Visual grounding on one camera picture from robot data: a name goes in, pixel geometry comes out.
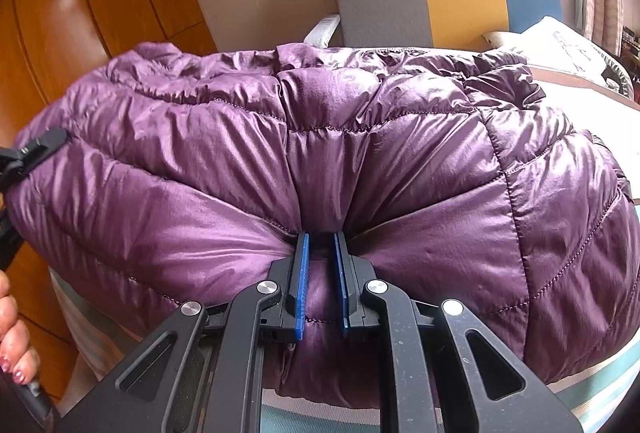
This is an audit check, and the purple quilted down jacket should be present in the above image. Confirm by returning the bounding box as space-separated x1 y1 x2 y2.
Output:
6 44 639 383

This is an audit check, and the left hand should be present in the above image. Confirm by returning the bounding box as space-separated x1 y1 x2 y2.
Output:
0 271 40 385

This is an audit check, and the striped bed cover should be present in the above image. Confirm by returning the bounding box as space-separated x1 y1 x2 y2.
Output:
51 71 639 432

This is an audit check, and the orange wooden wardrobe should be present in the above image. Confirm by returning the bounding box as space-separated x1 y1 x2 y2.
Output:
0 0 219 404

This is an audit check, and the white printed cushion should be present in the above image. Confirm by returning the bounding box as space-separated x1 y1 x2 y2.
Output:
483 17 634 100

